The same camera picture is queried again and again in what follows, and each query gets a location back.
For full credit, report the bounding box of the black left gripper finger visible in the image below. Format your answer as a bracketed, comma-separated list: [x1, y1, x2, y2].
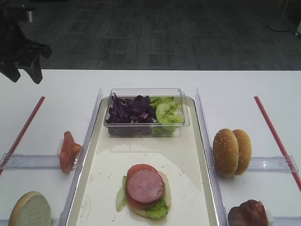
[23, 56, 43, 84]
[0, 62, 21, 82]

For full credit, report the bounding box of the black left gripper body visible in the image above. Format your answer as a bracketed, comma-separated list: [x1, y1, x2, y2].
[0, 0, 52, 71]

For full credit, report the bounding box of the white tomato holder block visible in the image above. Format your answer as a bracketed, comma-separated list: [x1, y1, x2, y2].
[57, 139, 64, 158]

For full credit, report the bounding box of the standing tomato slices left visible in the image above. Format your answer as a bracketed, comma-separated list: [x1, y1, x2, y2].
[59, 131, 82, 174]

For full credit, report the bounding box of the green lettuce in container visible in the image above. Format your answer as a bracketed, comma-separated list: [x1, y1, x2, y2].
[150, 97, 184, 124]

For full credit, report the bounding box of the tomato slice under ham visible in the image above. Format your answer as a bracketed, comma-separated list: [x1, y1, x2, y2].
[125, 164, 158, 209]

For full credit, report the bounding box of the green lettuce under tomato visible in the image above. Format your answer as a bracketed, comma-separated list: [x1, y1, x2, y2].
[116, 171, 171, 219]

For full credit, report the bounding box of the left red strip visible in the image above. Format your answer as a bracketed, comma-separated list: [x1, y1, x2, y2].
[0, 96, 45, 174]

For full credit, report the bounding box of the red strip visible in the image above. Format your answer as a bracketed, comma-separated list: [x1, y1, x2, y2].
[0, 96, 45, 174]
[254, 96, 301, 190]

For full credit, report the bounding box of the clear plastic salad container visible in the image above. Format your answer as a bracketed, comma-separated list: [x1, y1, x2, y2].
[103, 88, 190, 137]

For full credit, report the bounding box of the purple cabbage leaves pile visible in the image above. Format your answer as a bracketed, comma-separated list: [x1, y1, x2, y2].
[106, 93, 157, 123]

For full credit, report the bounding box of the white bun half cut side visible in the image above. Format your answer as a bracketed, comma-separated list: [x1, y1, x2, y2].
[8, 191, 51, 226]

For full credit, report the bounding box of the left long clear divider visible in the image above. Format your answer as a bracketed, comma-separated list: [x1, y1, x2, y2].
[58, 89, 103, 226]

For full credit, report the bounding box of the long clear divider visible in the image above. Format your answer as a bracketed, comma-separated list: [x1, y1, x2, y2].
[195, 89, 229, 226]
[58, 89, 103, 226]

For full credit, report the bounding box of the pink ham slice on stack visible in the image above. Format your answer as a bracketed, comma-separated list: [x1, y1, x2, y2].
[127, 169, 165, 203]

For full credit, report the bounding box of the white rectangular serving tray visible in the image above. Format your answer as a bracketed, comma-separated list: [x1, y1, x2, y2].
[68, 97, 218, 226]

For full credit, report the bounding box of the bottom bun on tray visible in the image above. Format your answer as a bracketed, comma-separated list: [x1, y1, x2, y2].
[127, 171, 171, 219]

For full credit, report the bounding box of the front sesame bun top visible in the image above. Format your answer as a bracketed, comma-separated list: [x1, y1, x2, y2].
[213, 129, 239, 177]

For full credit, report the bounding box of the sesame bun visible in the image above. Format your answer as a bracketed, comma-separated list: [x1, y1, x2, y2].
[232, 129, 252, 176]
[213, 129, 239, 177]

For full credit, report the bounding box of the right long clear divider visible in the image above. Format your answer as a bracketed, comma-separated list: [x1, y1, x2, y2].
[195, 89, 229, 226]

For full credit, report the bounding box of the rear sesame bun top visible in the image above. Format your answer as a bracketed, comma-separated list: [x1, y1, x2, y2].
[232, 129, 252, 176]

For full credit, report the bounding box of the right red strip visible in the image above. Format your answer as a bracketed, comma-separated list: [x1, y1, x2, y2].
[254, 96, 301, 190]

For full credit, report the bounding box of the white stand base background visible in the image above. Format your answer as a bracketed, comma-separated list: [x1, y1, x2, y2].
[266, 0, 293, 32]

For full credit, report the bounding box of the white ham holder block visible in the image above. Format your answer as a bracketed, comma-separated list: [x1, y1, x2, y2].
[259, 200, 274, 226]

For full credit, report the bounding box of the left clear cross rail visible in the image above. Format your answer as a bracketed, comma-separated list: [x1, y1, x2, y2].
[0, 153, 60, 170]

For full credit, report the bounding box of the clear cross rail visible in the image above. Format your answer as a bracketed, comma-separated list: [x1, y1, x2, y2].
[247, 155, 299, 173]
[0, 153, 60, 170]

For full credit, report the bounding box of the right clear cross rail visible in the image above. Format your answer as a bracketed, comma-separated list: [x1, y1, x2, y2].
[247, 155, 299, 173]

